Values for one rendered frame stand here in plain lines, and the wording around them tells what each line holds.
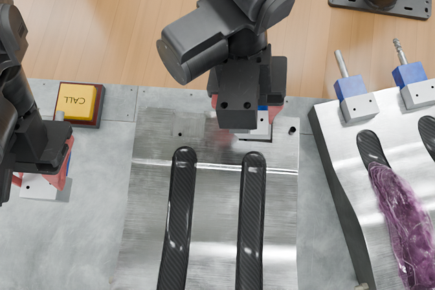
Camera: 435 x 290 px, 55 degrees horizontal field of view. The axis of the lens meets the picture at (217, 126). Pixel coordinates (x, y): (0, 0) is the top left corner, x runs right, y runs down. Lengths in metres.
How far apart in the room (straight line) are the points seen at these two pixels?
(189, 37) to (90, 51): 0.44
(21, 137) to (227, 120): 0.22
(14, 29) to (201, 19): 0.18
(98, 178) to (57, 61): 0.25
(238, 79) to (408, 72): 0.39
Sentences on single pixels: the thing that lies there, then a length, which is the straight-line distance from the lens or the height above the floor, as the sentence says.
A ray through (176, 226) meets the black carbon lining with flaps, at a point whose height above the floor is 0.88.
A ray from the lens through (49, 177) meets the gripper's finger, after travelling 0.55.
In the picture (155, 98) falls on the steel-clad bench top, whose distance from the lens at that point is 0.78.
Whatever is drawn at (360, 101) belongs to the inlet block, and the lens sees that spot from 0.72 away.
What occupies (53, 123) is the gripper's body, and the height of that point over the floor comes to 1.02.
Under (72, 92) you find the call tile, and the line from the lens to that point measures 0.78.
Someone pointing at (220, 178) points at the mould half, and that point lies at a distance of 0.65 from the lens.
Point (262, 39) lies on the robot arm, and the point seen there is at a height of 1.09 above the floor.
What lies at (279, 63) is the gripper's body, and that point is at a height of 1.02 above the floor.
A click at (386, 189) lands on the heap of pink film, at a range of 0.68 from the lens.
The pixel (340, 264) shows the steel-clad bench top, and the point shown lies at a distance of 0.75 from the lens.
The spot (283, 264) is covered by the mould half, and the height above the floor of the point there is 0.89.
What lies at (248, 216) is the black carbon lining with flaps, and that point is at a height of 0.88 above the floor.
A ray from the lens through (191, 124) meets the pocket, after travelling 0.69.
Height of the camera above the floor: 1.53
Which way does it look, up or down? 74 degrees down
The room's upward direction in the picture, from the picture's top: straight up
